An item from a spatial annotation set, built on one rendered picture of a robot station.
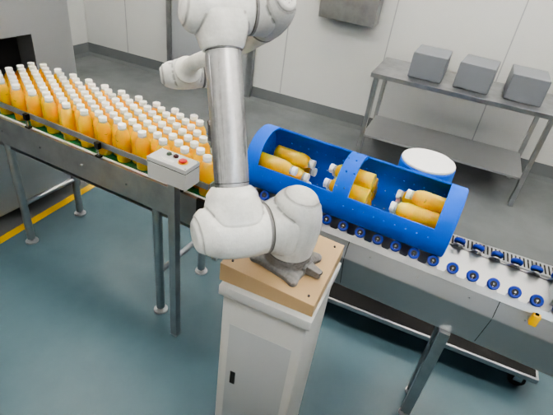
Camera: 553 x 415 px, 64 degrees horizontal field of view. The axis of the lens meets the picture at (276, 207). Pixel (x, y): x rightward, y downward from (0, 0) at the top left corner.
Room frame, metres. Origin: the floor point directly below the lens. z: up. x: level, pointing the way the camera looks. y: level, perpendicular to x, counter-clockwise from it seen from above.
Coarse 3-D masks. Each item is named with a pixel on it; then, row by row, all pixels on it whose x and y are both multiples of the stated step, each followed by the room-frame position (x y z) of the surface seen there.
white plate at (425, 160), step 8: (408, 152) 2.15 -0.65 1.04; (416, 152) 2.16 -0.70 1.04; (424, 152) 2.18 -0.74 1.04; (432, 152) 2.19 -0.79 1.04; (408, 160) 2.06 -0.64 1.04; (416, 160) 2.07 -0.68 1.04; (424, 160) 2.09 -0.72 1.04; (432, 160) 2.10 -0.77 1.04; (440, 160) 2.11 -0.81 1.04; (448, 160) 2.13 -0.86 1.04; (416, 168) 1.98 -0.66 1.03; (424, 168) 1.99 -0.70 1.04; (432, 168) 2.00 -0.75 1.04; (440, 168) 2.02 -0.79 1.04; (448, 168) 2.03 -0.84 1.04
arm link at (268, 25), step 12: (264, 0) 1.29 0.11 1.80; (276, 0) 1.27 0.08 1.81; (288, 0) 1.29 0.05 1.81; (264, 12) 1.27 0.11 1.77; (276, 12) 1.27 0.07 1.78; (288, 12) 1.28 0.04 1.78; (264, 24) 1.28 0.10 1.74; (276, 24) 1.30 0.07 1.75; (288, 24) 1.32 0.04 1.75; (264, 36) 1.34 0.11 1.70; (276, 36) 1.37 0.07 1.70
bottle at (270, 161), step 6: (264, 156) 1.69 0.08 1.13; (270, 156) 1.69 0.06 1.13; (276, 156) 1.69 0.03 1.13; (258, 162) 1.68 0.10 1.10; (264, 162) 1.67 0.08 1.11; (270, 162) 1.66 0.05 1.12; (276, 162) 1.66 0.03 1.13; (282, 162) 1.66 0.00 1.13; (288, 162) 1.66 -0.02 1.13; (270, 168) 1.66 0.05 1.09; (276, 168) 1.65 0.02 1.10; (282, 168) 1.64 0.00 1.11; (288, 168) 1.64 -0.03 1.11; (288, 174) 1.65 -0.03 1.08
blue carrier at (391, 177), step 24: (264, 144) 1.67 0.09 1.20; (288, 144) 1.87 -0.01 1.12; (312, 144) 1.80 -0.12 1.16; (264, 168) 1.61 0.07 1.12; (360, 168) 1.73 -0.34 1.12; (384, 168) 1.67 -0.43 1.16; (336, 192) 1.49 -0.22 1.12; (384, 192) 1.67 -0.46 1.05; (432, 192) 1.61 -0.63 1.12; (456, 192) 1.43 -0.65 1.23; (336, 216) 1.51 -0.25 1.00; (360, 216) 1.44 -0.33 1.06; (384, 216) 1.40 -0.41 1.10; (456, 216) 1.34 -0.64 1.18; (408, 240) 1.37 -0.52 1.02; (432, 240) 1.33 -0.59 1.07
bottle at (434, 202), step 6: (414, 192) 1.51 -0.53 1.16; (420, 192) 1.49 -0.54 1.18; (426, 192) 1.49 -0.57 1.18; (414, 198) 1.48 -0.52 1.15; (420, 198) 1.47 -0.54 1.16; (426, 198) 1.46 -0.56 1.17; (432, 198) 1.46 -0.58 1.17; (438, 198) 1.46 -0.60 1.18; (444, 198) 1.46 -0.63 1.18; (420, 204) 1.46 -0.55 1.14; (426, 204) 1.45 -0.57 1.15; (432, 204) 1.45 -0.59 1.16; (438, 204) 1.44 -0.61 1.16; (432, 210) 1.44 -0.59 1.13; (438, 210) 1.43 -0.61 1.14
